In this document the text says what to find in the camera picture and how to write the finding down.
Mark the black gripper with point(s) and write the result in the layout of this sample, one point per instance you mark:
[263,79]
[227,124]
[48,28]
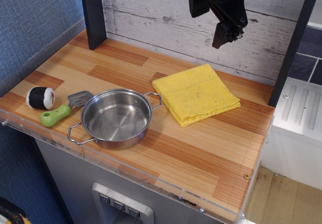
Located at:
[231,15]

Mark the yellow cloth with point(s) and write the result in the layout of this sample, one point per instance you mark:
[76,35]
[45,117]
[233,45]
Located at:
[195,94]

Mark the stainless steel pot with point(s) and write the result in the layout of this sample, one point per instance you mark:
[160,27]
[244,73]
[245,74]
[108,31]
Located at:
[117,119]

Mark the white toy sink unit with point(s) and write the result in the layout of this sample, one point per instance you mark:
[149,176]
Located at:
[293,143]

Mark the clear acrylic table guard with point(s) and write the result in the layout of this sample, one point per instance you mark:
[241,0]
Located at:
[208,166]

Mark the plush sushi roll toy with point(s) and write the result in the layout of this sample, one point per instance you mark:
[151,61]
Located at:
[40,98]

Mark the silver dispenser button panel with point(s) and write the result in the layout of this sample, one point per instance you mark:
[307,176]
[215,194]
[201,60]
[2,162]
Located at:
[115,207]

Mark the yellow black object corner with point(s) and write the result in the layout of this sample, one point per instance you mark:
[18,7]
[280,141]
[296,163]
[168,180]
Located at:
[12,214]

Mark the dark right shelf post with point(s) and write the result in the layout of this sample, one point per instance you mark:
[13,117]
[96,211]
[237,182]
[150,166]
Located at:
[296,38]

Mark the green handled toy spatula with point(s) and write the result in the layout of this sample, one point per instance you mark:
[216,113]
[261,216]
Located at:
[50,118]

